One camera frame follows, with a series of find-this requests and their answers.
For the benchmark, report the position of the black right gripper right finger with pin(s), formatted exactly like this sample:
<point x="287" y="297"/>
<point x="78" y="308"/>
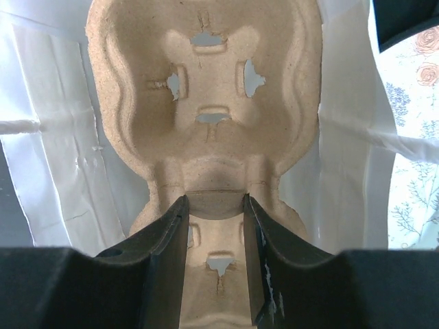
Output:
<point x="293" y="284"/>

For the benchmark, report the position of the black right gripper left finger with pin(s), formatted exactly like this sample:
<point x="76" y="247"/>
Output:
<point x="136" y="283"/>

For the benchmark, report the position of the light blue paper bag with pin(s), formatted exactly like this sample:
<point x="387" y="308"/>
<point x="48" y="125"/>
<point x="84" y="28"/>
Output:
<point x="76" y="191"/>

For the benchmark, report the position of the pulp cup carrier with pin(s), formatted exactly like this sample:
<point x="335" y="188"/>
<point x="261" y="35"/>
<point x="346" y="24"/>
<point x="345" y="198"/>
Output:
<point x="214" y="100"/>

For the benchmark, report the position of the floral table mat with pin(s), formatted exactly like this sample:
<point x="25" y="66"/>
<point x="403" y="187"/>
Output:
<point x="409" y="71"/>

